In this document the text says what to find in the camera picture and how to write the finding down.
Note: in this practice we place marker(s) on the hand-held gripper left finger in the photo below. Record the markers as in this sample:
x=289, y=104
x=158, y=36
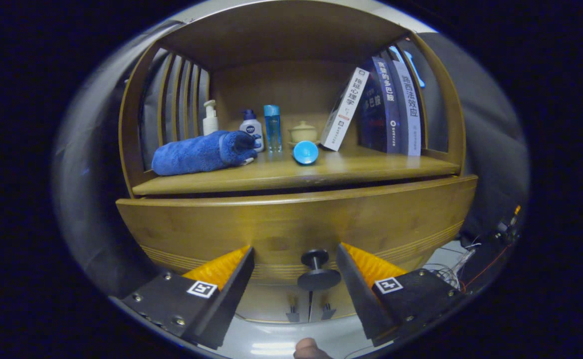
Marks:
x=226, y=304

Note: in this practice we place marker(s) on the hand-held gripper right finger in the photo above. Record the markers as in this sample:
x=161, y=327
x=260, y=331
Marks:
x=361, y=294

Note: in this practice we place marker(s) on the black drawer knob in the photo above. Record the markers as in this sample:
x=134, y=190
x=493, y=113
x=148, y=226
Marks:
x=318, y=279

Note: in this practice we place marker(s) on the black device with orange part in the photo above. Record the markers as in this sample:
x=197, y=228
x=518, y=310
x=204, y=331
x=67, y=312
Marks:
x=508, y=227

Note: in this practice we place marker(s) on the wooden drawer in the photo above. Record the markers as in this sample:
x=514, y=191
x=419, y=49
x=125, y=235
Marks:
x=281, y=224

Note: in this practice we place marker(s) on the black backdrop cloth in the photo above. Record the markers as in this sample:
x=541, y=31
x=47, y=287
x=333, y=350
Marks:
x=92, y=174

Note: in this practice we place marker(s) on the dark blue book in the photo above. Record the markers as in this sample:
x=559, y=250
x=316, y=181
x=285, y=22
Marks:
x=388, y=104

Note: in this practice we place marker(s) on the clear blue bottle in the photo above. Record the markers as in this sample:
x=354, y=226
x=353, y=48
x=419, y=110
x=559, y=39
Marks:
x=272, y=129

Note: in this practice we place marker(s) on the wooden cabinet door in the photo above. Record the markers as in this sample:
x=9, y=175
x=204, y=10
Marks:
x=338, y=301
x=271, y=304

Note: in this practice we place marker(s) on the white book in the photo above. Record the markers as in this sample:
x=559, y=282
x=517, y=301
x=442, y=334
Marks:
x=346, y=109

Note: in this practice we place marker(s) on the white pump bottle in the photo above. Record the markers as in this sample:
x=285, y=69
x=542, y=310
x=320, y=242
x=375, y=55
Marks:
x=210, y=124

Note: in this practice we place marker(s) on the beige lidded teacup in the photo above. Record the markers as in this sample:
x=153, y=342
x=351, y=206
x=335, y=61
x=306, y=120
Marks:
x=303, y=132

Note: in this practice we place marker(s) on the wooden countertop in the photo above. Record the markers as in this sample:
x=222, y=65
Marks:
x=321, y=172

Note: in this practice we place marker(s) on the white bottle with blue cap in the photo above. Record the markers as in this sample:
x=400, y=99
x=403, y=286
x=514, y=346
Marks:
x=252, y=127

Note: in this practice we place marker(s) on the wooden cabinet with open shelf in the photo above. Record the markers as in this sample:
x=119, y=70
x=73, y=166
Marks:
x=281, y=35

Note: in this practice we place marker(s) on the white and blue tube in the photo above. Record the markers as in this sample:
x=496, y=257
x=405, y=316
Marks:
x=305, y=152

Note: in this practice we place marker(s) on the pale lavender book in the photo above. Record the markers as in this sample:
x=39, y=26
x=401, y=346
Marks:
x=411, y=114

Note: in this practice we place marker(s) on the blue folded towel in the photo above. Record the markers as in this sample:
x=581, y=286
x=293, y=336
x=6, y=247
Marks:
x=191, y=154

